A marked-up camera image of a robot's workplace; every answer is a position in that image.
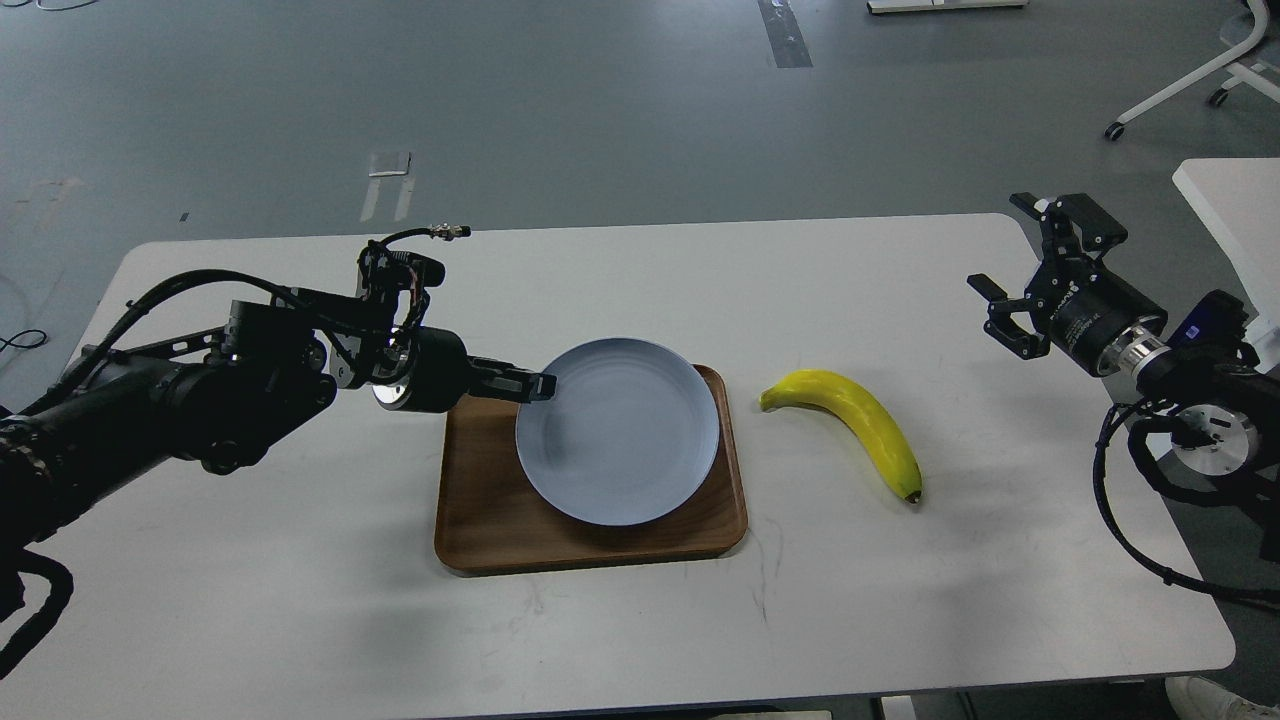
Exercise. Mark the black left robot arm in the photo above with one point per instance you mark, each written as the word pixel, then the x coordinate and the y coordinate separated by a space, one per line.
pixel 223 397

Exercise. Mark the yellow banana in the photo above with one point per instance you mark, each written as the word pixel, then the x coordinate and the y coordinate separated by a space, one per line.
pixel 861 412

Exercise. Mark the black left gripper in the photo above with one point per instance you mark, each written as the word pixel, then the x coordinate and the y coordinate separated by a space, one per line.
pixel 440 373

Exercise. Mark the white side table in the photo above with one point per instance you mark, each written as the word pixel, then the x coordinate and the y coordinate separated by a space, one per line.
pixel 1237 200

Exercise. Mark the brown wooden tray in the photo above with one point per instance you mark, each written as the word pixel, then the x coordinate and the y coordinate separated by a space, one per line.
pixel 491 521

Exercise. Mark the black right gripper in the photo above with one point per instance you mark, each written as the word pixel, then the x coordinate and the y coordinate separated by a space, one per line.
pixel 1086 308

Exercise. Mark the white shoe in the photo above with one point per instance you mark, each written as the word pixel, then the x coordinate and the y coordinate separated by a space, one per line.
pixel 1193 697

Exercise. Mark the white wheeled chair base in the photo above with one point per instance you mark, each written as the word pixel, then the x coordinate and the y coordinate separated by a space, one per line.
pixel 1249 59

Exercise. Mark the light blue plate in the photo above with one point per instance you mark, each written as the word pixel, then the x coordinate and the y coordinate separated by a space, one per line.
pixel 630 434

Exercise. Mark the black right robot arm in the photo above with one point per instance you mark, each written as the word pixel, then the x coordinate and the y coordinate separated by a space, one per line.
pixel 1222 421

